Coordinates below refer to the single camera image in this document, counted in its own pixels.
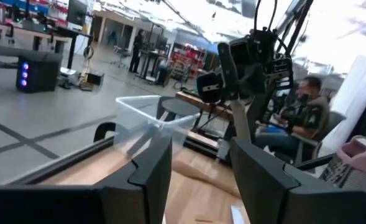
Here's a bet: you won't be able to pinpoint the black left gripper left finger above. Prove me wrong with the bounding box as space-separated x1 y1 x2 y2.
0 132 173 224

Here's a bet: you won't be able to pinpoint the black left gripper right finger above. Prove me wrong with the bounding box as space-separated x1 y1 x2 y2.
230 138 366 224

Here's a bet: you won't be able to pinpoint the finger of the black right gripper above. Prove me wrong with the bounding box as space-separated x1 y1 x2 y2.
239 62 268 96
196 72 224 104

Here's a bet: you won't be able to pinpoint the black handled sheathed knife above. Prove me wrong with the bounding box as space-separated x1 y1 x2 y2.
216 41 252 143

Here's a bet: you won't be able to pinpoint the red parts shelf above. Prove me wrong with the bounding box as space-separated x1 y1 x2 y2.
170 43 207 82

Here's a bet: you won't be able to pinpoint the black standing desk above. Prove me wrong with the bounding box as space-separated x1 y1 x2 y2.
139 49 172 85

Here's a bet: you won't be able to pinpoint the person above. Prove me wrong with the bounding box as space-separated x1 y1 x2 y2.
253 75 332 158
128 29 145 74

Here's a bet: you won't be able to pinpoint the clear plastic storage bin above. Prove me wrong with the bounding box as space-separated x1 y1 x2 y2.
113 94 202 158

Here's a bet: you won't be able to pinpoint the grey office chair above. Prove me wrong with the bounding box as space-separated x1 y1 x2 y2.
293 111 347 166

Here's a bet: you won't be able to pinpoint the pink handheld grater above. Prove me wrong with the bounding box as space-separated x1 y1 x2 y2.
318 134 366 191

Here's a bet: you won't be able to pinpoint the small black floor box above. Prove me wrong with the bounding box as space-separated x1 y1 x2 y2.
86 71 105 86

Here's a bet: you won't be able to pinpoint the black computer tower blue lights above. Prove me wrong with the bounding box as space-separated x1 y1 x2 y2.
15 52 63 94

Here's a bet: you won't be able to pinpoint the long background workbench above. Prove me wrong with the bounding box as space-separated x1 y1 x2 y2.
0 19 93 70

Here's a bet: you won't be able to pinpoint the black aluminium table frame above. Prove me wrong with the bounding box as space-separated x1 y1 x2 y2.
8 121 117 185

